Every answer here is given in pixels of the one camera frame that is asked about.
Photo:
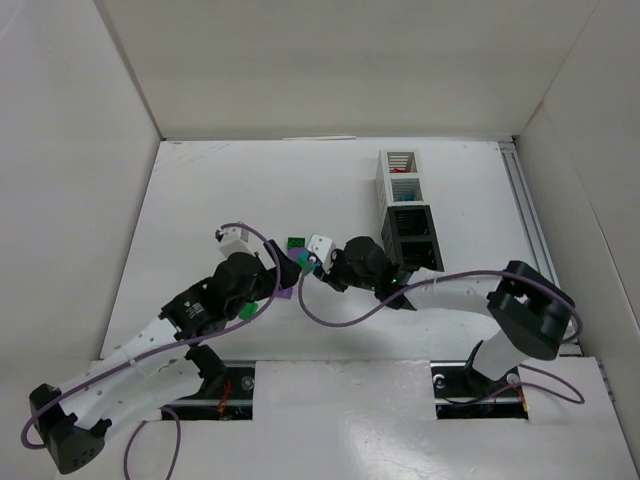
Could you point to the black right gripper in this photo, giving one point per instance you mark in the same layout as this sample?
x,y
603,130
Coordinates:
x,y
333,270

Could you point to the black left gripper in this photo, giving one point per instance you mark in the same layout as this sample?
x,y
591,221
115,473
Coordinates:
x,y
275,265

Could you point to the green sloped lego brick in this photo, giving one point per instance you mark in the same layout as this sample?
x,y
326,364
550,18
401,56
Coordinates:
x,y
248,311

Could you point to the teal long lego brick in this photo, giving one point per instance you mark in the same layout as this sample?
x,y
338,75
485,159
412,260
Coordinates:
x,y
306,262

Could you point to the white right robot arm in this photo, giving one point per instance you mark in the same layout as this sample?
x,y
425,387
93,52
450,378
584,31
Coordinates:
x,y
532,314

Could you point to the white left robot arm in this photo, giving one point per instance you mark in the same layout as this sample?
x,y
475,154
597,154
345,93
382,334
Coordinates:
x,y
166,361

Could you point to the purple rounded lego brick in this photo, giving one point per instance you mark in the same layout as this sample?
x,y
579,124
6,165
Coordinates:
x,y
285,293

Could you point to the black double-bin container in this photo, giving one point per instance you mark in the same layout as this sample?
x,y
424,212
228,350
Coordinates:
x,y
409,237

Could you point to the purple oval lego piece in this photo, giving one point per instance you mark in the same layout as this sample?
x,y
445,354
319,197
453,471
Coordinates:
x,y
294,254

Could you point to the dark green studded lego brick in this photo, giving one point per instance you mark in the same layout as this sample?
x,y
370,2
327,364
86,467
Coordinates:
x,y
295,243

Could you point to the white double-bin container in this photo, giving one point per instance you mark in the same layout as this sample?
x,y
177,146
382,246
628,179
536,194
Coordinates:
x,y
390,186

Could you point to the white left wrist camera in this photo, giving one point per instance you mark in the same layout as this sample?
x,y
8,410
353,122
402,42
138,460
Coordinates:
x,y
233,240

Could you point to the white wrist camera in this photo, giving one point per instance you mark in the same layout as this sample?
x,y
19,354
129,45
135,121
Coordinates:
x,y
233,240
321,247

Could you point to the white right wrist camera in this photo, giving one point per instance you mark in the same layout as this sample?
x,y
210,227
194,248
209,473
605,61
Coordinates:
x,y
321,247

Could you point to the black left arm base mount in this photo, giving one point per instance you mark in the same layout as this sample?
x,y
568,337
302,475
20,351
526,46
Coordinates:
x,y
225,390

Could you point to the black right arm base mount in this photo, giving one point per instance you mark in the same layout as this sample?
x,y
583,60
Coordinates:
x,y
460,393

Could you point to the aluminium rail at table edge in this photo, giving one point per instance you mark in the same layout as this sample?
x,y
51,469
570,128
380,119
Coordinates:
x,y
526,208

